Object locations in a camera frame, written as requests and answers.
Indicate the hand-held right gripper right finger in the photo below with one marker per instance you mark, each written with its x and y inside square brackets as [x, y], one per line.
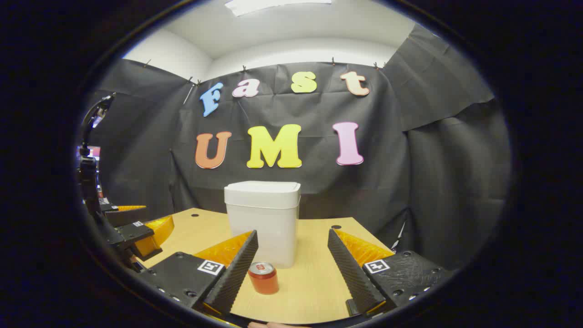
[350, 273]

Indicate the red pop can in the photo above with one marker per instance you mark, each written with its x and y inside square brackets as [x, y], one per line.
[264, 282]

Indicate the white desktop garbage bin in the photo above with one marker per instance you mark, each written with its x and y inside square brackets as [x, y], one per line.
[264, 214]

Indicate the wooden desktop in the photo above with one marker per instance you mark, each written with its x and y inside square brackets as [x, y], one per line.
[309, 291]

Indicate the computer monitor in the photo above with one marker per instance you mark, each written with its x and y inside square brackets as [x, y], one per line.
[94, 151]

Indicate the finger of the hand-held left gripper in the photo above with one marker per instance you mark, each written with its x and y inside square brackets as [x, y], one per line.
[123, 214]
[136, 232]

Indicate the ceiling light panel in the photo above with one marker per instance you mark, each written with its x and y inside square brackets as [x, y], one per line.
[264, 5]

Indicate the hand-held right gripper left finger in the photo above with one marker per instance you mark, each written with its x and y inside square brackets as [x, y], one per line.
[237, 273]

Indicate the black backdrop cloth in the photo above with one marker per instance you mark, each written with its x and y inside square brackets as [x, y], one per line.
[410, 182]

